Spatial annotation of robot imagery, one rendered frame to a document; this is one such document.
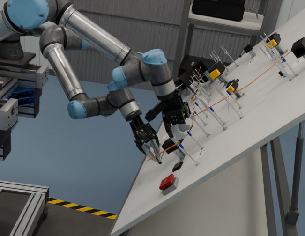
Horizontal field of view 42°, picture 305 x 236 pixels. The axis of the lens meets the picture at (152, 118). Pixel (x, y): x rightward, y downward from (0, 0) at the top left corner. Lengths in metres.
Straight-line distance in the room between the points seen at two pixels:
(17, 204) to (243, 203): 1.44
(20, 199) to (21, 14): 1.57
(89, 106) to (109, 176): 1.79
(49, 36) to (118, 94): 0.42
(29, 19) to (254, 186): 1.30
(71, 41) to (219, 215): 1.00
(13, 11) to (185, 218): 1.03
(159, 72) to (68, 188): 1.98
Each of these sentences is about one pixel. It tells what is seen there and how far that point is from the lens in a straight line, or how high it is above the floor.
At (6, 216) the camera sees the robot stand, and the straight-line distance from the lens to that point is 2.58.
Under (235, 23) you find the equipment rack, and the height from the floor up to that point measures 1.46.
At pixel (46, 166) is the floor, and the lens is 3.40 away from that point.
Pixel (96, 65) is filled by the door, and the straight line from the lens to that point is 5.15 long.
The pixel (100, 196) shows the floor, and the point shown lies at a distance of 3.08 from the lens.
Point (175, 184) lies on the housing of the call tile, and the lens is 1.33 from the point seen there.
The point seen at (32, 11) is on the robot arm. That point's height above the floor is 1.57.
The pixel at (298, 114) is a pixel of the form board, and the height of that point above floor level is 1.45.
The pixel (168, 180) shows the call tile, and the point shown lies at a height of 1.12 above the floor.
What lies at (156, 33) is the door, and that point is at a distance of 4.97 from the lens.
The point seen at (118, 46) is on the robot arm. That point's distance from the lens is 1.47.
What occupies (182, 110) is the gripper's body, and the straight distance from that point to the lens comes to 1.39.
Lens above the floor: 1.85
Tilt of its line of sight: 25 degrees down
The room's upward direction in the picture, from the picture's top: 9 degrees clockwise
